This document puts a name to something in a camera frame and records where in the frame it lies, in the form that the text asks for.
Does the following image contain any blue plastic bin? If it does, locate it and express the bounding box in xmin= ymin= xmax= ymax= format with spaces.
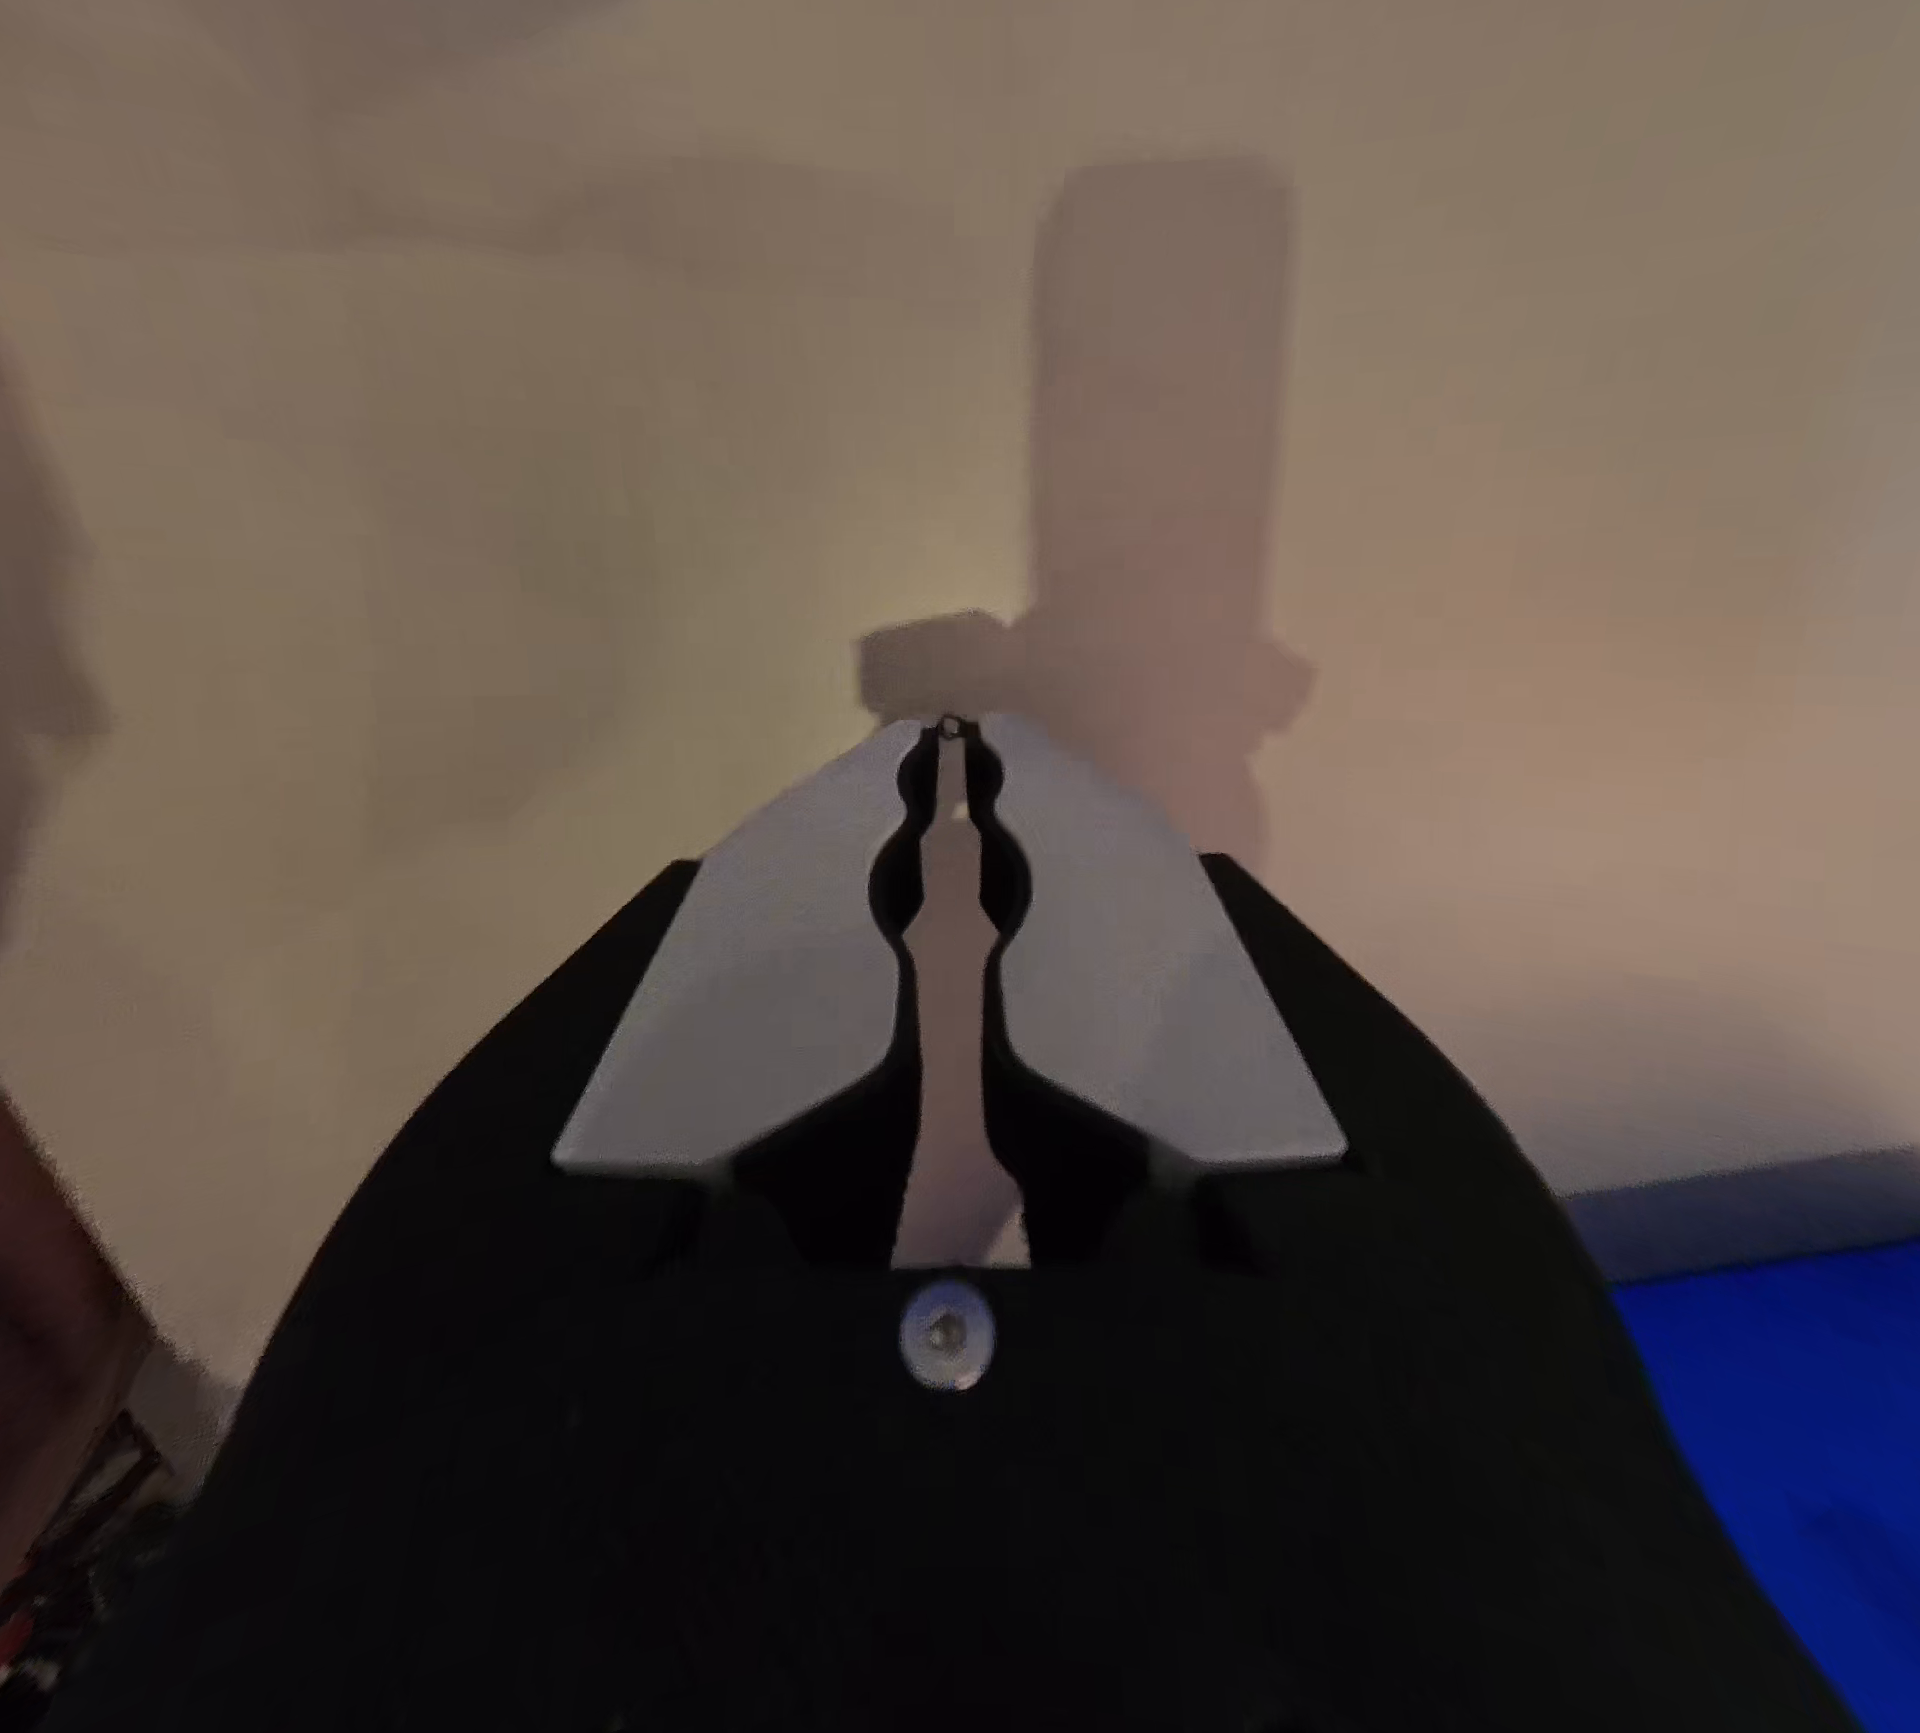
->
xmin=1560 ymin=1154 xmax=1920 ymax=1688

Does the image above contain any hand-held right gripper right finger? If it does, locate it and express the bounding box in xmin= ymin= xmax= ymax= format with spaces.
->
xmin=959 ymin=714 xmax=1349 ymax=1268

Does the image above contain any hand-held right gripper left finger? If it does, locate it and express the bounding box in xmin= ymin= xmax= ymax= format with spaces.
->
xmin=552 ymin=717 xmax=948 ymax=1268

